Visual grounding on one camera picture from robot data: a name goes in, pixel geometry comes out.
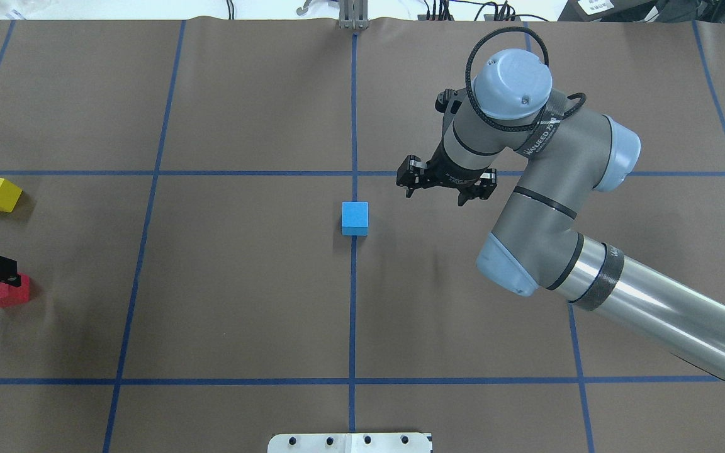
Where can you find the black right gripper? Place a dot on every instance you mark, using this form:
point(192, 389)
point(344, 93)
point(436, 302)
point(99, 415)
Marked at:
point(448, 173)

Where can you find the red foam block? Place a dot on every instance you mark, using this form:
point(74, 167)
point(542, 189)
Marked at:
point(14, 296)

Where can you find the blue foam block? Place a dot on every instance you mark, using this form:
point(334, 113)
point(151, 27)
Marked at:
point(354, 218)

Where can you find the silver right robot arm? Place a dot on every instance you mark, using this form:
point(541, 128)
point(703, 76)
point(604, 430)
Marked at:
point(571, 153)

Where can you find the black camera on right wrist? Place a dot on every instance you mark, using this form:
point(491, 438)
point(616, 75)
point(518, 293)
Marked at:
point(448, 102)

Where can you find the aluminium frame post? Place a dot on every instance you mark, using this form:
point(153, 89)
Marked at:
point(353, 14)

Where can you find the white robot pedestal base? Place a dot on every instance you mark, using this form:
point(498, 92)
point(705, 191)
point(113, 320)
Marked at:
point(351, 442)

